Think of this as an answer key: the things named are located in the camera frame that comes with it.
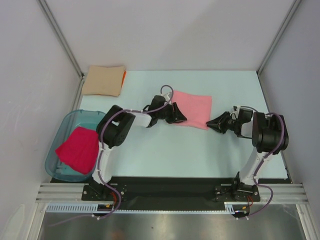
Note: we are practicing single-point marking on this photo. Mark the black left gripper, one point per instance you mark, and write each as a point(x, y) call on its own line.
point(176, 116)

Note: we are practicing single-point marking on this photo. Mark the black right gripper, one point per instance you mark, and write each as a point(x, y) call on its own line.
point(218, 123)

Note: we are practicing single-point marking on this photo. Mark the pink t shirt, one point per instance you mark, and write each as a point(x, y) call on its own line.
point(196, 108)

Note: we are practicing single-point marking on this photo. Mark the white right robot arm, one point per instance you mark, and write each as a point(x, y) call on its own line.
point(268, 134)

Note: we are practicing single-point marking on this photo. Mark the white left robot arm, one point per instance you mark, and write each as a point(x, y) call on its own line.
point(114, 128)

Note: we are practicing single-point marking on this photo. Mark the beige folded t shirt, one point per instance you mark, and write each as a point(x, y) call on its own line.
point(105, 81)

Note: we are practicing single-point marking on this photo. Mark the red t shirt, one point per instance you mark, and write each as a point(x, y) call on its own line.
point(80, 150)

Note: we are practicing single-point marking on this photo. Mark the teal plastic bin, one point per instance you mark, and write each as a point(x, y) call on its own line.
point(54, 167)

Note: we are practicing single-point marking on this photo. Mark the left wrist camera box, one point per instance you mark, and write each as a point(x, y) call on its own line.
point(167, 96)

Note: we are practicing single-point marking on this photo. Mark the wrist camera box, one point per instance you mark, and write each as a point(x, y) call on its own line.
point(167, 96)
point(244, 115)

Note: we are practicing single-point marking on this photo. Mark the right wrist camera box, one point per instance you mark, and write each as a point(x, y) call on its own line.
point(244, 115)

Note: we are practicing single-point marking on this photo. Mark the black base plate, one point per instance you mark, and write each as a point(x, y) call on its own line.
point(215, 182)

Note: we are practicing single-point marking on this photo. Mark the white cable duct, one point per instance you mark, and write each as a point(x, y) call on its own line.
point(103, 209)

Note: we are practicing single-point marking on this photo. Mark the right aluminium corner post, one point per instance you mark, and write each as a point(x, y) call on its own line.
point(279, 34)

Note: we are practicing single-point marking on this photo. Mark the aluminium corner post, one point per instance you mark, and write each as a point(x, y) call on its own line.
point(50, 17)
point(279, 34)

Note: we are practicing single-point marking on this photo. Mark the aluminium frame rail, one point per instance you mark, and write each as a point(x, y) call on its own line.
point(169, 194)

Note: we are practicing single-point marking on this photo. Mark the left aluminium corner post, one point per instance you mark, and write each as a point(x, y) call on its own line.
point(50, 17)

